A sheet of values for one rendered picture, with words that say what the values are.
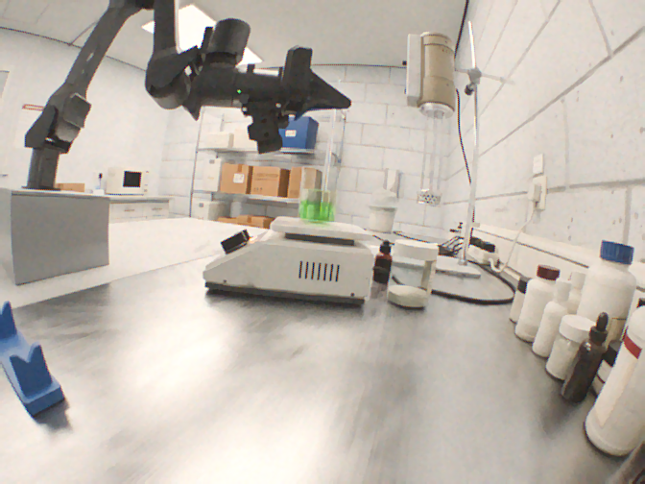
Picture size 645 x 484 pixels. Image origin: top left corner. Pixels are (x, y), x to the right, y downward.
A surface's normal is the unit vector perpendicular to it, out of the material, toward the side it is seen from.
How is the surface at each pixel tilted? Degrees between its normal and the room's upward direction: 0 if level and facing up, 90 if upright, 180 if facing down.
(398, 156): 90
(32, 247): 90
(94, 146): 90
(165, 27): 87
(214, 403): 0
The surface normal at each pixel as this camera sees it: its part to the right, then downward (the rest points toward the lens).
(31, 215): 0.96, 0.15
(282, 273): 0.07, 0.15
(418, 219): -0.28, 0.11
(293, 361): 0.11, -0.98
